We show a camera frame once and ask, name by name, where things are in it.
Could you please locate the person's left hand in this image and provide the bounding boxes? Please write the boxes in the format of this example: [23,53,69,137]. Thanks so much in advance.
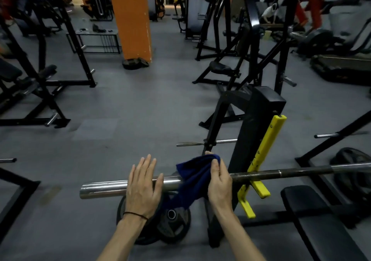
[125,154,164,219]

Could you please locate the person's right hand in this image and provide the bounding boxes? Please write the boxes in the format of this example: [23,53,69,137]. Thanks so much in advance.
[204,151,233,212]

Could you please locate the blue cleaning cloth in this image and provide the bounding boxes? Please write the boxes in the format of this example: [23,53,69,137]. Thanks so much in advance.
[162,153,221,212]

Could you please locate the steel barbell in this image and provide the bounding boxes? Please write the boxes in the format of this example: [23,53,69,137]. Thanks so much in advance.
[79,162,371,200]

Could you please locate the person's right forearm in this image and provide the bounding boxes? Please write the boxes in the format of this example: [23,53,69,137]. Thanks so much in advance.
[214,207,267,261]

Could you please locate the black weight plate white lettering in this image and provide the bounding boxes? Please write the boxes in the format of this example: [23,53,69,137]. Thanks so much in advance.
[116,194,166,246]

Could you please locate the black grip-hole weight plate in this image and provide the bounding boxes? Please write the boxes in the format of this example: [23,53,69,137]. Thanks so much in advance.
[156,191,192,244]

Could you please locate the yellow bar hook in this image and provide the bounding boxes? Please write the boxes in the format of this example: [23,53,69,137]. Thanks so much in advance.
[237,114,288,219]

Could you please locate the black bench press rack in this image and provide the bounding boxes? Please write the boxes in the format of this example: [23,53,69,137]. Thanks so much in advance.
[176,85,371,248]

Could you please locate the large black weight plate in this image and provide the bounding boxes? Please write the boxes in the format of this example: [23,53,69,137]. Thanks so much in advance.
[330,147,371,203]

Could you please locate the black and red lever machine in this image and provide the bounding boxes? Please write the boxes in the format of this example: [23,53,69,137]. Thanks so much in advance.
[192,0,325,130]

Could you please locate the black squat rack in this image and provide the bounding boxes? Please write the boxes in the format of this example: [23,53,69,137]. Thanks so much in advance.
[49,0,98,88]

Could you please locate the wide orange pillar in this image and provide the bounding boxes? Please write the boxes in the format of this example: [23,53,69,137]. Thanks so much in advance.
[107,0,153,63]

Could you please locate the black elliptical trainer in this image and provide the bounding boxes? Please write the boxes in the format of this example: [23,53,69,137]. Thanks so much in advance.
[295,27,337,58]

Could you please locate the black incline bench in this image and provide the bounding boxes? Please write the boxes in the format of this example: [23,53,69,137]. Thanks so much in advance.
[0,3,71,129]

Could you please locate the black plate tree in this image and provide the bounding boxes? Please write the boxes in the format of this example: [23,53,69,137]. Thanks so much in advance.
[156,0,166,20]

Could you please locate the black hair tie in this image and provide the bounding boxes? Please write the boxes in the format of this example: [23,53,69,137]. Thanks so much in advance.
[123,211,149,221]

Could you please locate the black rack base frame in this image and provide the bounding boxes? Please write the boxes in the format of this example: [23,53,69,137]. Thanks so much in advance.
[0,158,41,244]

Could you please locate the black plate-loaded machine frame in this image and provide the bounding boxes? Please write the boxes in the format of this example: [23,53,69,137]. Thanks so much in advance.
[194,0,247,61]

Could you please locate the black wire frame table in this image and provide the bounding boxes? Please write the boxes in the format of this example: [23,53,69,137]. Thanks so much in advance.
[66,29,122,54]

